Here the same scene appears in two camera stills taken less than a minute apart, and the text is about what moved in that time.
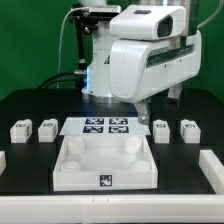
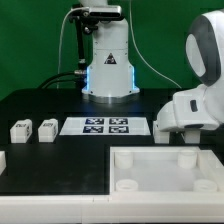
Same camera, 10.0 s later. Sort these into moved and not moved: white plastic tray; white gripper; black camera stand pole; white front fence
Moved: white plastic tray; white gripper
Not moved: white front fence; black camera stand pole
